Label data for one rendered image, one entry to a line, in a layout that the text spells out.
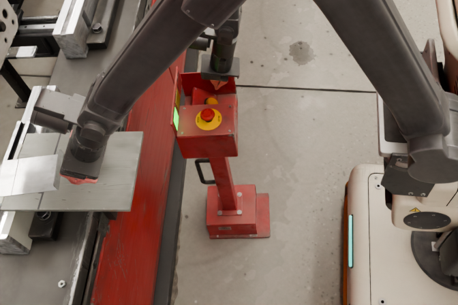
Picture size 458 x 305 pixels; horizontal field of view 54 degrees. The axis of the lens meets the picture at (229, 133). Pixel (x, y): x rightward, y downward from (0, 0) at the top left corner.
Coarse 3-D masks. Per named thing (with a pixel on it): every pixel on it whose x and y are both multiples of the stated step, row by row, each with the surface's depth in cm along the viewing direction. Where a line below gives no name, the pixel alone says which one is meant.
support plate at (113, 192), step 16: (32, 144) 97; (48, 144) 97; (64, 144) 96; (112, 144) 95; (128, 144) 95; (112, 160) 93; (128, 160) 92; (112, 176) 91; (128, 176) 90; (48, 192) 90; (64, 192) 90; (80, 192) 89; (96, 192) 89; (112, 192) 89; (128, 192) 88; (16, 208) 89; (32, 208) 89; (48, 208) 88; (64, 208) 88; (80, 208) 87; (96, 208) 87; (112, 208) 87; (128, 208) 86
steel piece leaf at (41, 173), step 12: (48, 156) 95; (60, 156) 93; (24, 168) 94; (36, 168) 93; (48, 168) 93; (60, 168) 92; (24, 180) 92; (36, 180) 92; (48, 180) 91; (12, 192) 91; (24, 192) 91; (36, 192) 90
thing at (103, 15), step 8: (104, 0) 136; (112, 0) 136; (96, 8) 134; (104, 8) 134; (112, 8) 134; (96, 16) 132; (104, 16) 132; (112, 16) 133; (104, 24) 130; (112, 24) 133; (104, 32) 128; (88, 40) 127; (96, 40) 127; (104, 40) 127; (96, 48) 128; (104, 48) 128
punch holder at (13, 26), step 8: (0, 0) 86; (0, 8) 86; (8, 8) 88; (0, 16) 86; (8, 16) 88; (16, 16) 91; (8, 24) 88; (16, 24) 91; (0, 32) 86; (8, 32) 88; (0, 40) 86; (8, 40) 88; (0, 48) 86; (8, 48) 88; (0, 56) 86; (0, 64) 86
